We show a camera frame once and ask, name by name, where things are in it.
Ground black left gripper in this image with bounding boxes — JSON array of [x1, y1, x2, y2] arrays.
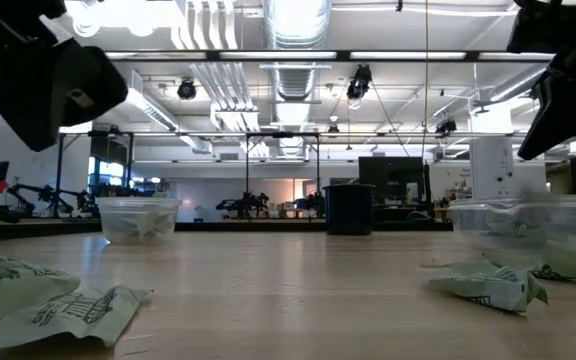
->
[[0, 0, 128, 153]]

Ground small pale green packet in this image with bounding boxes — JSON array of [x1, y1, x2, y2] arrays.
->
[[112, 218, 144, 242]]

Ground puffy pale green packet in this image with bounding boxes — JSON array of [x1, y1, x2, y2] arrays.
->
[[0, 255, 83, 324]]

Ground black background robot arms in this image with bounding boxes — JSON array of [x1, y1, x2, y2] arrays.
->
[[216, 192, 272, 220], [292, 191, 326, 220], [7, 182, 97, 220]]

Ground white pillar panel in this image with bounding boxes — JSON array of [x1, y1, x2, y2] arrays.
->
[[469, 137, 515, 200]]

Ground large clear plastic container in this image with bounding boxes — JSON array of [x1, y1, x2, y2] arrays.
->
[[450, 197, 576, 256]]

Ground small round clear plastic container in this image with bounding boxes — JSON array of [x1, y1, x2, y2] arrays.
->
[[95, 196, 183, 246]]

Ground black cylindrical cup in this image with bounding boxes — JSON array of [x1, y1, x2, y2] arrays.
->
[[322, 183, 377, 236]]

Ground black background rig frame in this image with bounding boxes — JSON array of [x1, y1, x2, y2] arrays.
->
[[244, 131, 322, 220], [52, 130, 137, 217]]

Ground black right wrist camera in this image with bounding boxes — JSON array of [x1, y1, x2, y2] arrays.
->
[[506, 0, 576, 54]]

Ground thin hanging cable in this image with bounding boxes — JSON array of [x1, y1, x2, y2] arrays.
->
[[420, 0, 430, 160]]

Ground black hanging camera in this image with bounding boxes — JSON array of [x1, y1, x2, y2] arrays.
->
[[176, 78, 198, 100], [346, 63, 373, 100]]

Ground silver ceiling air duct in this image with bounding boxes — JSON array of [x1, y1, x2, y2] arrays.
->
[[262, 0, 333, 101]]

